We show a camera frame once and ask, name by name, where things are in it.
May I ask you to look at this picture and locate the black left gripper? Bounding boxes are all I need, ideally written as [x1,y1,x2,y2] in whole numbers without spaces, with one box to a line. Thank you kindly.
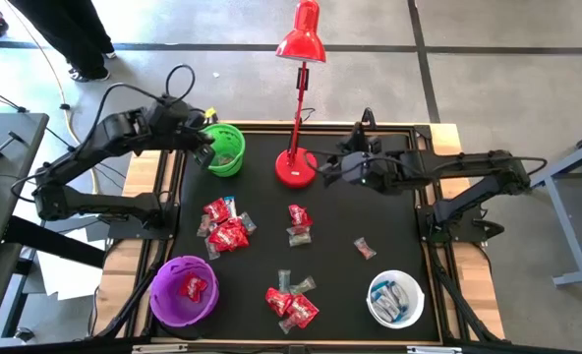
[145,95,219,171]

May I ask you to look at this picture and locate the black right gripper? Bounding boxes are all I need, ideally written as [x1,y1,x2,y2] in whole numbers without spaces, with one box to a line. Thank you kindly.
[315,149,410,197]

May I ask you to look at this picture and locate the clear green candy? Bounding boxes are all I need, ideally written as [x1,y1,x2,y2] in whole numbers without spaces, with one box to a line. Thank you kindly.
[288,232,314,248]
[289,275,318,296]

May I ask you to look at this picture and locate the green plastic bucket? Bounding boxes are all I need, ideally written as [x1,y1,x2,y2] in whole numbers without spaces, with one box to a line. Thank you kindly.
[191,122,247,179]

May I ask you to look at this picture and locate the red desk lamp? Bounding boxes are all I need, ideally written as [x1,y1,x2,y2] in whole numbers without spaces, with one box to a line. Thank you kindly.
[274,0,327,190]

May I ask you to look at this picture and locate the black table mat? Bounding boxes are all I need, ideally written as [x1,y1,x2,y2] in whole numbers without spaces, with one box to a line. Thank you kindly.
[175,130,442,343]

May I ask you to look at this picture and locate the white plastic bucket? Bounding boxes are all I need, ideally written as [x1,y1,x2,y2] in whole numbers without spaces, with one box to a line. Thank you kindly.
[365,268,426,329]

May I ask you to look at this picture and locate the purple plastic bucket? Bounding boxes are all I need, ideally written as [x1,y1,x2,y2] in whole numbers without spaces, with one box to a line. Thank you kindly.
[148,254,220,329]

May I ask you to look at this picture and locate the person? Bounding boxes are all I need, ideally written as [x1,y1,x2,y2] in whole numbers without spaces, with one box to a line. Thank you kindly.
[8,0,118,84]

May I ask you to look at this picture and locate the black metal beam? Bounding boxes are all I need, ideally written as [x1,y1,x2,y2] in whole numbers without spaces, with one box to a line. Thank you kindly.
[3,215,106,269]

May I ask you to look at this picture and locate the white paper sheets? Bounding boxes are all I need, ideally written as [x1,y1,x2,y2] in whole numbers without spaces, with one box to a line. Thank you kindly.
[37,228,106,302]

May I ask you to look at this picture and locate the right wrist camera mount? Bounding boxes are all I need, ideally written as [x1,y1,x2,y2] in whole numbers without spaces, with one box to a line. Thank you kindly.
[337,121,383,153]

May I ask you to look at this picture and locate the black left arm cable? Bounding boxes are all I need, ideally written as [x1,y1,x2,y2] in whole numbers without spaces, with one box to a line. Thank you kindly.
[85,63,198,148]

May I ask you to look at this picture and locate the yellow floor cable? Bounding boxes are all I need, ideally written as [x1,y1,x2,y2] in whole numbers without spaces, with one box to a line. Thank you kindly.
[3,0,101,191]

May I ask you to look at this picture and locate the silver metal bracket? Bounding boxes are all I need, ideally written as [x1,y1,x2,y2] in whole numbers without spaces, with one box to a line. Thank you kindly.
[407,345,464,354]
[132,343,189,354]

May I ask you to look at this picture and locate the grey metal table frame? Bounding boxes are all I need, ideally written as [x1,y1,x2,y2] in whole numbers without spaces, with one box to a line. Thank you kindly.
[516,125,582,287]

